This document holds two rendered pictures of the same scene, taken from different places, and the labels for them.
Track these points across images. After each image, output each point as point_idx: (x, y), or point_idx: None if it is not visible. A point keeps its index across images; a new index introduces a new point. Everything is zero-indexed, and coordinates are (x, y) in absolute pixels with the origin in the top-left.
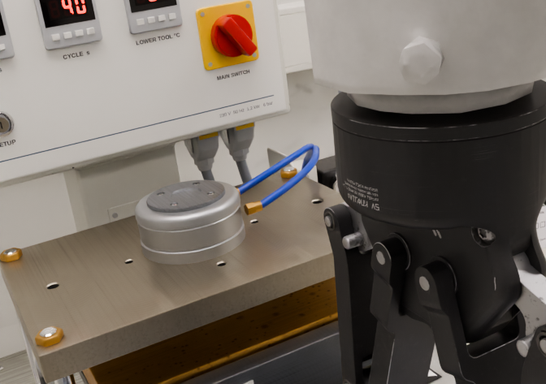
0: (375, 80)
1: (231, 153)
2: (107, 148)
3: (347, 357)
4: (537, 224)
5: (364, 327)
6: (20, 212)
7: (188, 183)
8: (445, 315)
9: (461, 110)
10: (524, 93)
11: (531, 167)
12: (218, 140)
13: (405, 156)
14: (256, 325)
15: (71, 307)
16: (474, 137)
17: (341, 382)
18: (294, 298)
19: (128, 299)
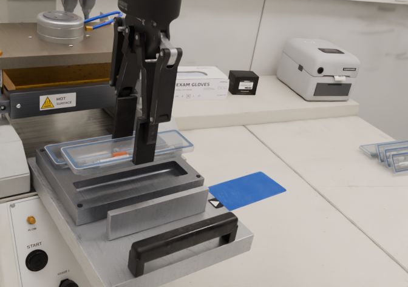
0: None
1: (82, 9)
2: None
3: (112, 71)
4: (223, 87)
5: (119, 60)
6: None
7: (62, 11)
8: (140, 47)
9: None
10: None
11: (169, 7)
12: (77, 0)
13: None
14: (81, 75)
15: (4, 46)
16: None
17: (111, 105)
18: (99, 70)
19: (30, 48)
